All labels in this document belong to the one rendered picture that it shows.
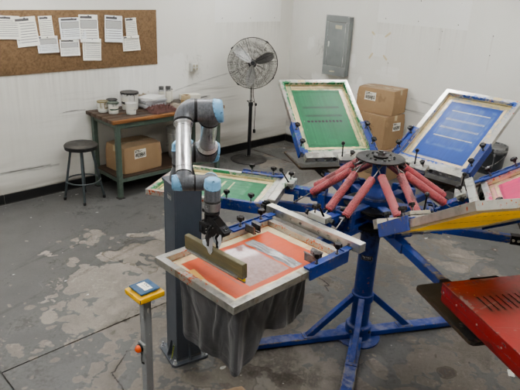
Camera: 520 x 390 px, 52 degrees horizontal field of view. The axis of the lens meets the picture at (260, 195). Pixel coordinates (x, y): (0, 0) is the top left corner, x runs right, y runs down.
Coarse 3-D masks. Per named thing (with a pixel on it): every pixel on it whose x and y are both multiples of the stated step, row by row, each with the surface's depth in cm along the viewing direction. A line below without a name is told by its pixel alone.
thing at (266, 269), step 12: (288, 252) 283; (300, 252) 283; (252, 264) 269; (264, 264) 270; (276, 264) 270; (216, 276) 256; (252, 276) 258; (264, 276) 258; (276, 276) 259; (228, 288) 247; (240, 288) 248; (252, 288) 248
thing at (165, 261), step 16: (272, 224) 310; (224, 240) 291; (304, 240) 294; (160, 256) 265; (176, 256) 270; (176, 272) 253; (304, 272) 256; (208, 288) 240; (272, 288) 242; (224, 304) 231; (240, 304) 229
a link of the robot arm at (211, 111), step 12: (204, 108) 260; (216, 108) 261; (204, 120) 263; (216, 120) 264; (204, 132) 278; (216, 132) 282; (204, 144) 288; (216, 144) 297; (204, 156) 297; (216, 156) 300
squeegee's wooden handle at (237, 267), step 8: (192, 240) 259; (200, 240) 257; (192, 248) 261; (200, 248) 256; (216, 248) 250; (208, 256) 253; (216, 256) 248; (224, 256) 244; (232, 256) 243; (224, 264) 245; (232, 264) 241; (240, 264) 238; (240, 272) 239
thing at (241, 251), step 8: (248, 240) 294; (256, 240) 295; (264, 240) 295; (272, 240) 295; (280, 240) 296; (224, 248) 283; (232, 248) 284; (240, 248) 284; (248, 248) 285; (280, 248) 286; (240, 256) 276; (248, 256) 277; (256, 256) 277; (184, 264) 266; (192, 264) 266; (200, 264) 267; (200, 272) 259; (208, 272) 259; (216, 272) 260
